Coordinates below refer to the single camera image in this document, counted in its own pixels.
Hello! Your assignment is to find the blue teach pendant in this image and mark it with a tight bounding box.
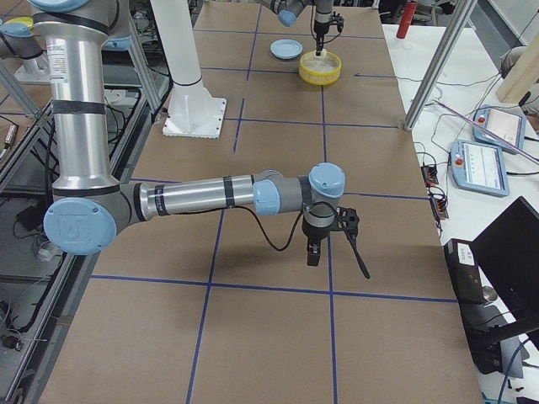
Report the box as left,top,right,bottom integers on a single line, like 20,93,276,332
473,105,526,150
449,140,510,197

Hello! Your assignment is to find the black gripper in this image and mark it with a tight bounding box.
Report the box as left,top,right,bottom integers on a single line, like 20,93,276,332
314,20,328,54
302,213,338,266

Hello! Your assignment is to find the yellow bamboo steamer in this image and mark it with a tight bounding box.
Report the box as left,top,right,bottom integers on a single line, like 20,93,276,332
298,50,342,86

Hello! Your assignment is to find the orange circuit board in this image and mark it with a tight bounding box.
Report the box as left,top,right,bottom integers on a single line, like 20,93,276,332
420,165,439,187
430,194,449,221

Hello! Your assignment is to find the black monitor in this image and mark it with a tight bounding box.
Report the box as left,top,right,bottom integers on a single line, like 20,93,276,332
468,195,539,350

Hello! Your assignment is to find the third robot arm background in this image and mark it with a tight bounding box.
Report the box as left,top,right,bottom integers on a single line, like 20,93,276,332
1,22,50,81

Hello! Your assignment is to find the far orange circuit board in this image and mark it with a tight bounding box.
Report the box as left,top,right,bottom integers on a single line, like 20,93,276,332
420,165,439,187

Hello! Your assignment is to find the wooden beam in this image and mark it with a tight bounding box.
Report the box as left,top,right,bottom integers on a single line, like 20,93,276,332
496,35,538,104

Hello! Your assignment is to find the near blue teach pendant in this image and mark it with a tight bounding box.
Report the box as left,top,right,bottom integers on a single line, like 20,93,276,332
449,140,510,197

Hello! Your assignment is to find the red bottle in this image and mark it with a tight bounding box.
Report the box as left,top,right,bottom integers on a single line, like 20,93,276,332
396,0,418,39

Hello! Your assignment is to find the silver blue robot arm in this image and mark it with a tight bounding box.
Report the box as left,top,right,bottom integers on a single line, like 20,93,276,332
258,0,334,56
32,1,355,266

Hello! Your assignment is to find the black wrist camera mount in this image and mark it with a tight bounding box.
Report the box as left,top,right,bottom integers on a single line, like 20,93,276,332
329,12,344,34
338,206,360,243

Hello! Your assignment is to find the black computer box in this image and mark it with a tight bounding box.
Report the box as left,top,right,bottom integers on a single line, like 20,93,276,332
444,239,486,305

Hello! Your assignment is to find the light blue plate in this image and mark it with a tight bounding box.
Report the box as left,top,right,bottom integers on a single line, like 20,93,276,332
269,39,303,61

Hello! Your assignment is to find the aluminium frame post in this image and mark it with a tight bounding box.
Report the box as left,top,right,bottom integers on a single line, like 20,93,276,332
403,0,478,131

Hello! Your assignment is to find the far blue teach pendant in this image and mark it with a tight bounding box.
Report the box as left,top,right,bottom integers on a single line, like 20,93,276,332
473,105,526,150

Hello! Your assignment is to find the near orange circuit board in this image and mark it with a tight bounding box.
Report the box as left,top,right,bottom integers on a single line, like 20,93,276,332
430,194,449,221

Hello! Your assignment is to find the white pedestal column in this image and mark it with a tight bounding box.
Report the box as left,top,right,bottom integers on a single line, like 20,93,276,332
151,0,227,139

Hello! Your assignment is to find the seated person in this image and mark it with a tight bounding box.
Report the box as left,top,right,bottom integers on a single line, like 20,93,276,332
500,45,527,78

